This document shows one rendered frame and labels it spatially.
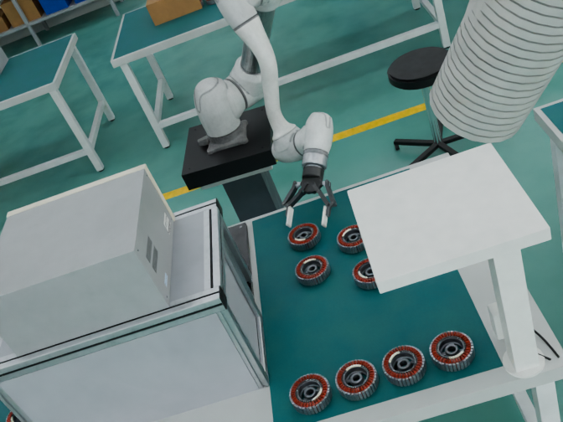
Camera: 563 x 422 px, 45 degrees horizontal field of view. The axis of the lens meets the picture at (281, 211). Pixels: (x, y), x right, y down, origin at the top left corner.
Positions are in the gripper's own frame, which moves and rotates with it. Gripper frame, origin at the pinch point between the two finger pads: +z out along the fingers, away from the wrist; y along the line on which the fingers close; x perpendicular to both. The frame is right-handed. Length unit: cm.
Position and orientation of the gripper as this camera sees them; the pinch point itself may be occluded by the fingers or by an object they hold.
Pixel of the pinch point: (306, 223)
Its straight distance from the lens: 234.0
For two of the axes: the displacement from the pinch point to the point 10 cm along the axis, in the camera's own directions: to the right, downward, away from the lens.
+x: -4.5, -3.2, -8.3
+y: -8.8, 0.1, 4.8
